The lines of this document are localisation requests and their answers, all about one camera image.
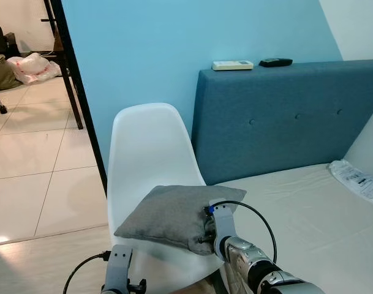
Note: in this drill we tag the white bed mattress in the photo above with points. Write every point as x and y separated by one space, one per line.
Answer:
315 233

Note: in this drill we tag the clear plastic printed packet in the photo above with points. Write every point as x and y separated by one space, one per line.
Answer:
357 180

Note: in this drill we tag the blue upholstered headboard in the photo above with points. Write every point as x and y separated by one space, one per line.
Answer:
278 122

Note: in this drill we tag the olive green bag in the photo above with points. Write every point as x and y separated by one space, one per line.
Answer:
2 73

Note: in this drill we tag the black remote control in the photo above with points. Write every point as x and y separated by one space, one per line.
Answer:
275 62

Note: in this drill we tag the white remote control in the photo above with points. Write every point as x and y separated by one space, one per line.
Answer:
232 65

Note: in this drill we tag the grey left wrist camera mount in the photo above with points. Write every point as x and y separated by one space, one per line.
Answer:
117 266

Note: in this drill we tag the grey fabric pillow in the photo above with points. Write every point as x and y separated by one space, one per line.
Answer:
168 214

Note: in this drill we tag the white plastic chair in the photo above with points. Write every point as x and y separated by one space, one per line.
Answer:
146 147

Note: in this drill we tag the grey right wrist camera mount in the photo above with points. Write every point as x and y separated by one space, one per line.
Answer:
222 226

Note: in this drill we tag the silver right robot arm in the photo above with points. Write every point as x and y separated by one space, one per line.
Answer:
259 272

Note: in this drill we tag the black door frame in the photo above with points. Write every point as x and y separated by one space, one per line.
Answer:
76 79

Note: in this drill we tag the black bag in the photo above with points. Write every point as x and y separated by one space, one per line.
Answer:
2 41

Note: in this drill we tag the dark wooden furniture frame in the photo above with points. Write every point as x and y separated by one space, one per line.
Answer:
67 73

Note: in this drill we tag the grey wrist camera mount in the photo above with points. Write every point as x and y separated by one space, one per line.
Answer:
117 266
222 226

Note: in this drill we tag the white and pink plastic bag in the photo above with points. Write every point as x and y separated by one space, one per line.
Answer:
33 68

